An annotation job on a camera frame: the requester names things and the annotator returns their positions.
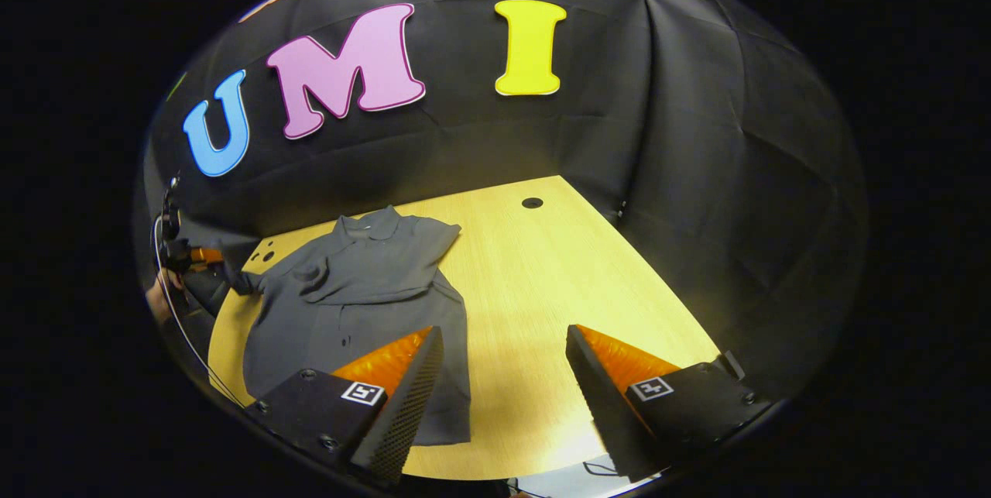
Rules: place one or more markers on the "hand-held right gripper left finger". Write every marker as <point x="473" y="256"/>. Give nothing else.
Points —
<point x="410" y="405"/>

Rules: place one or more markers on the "grey button shirt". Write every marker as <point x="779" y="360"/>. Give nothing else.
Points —
<point x="364" y="289"/>

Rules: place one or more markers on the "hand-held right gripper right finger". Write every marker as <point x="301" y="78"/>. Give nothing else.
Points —
<point x="596" y="397"/>

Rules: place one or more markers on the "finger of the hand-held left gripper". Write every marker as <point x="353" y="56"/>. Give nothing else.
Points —
<point x="207" y="255"/>

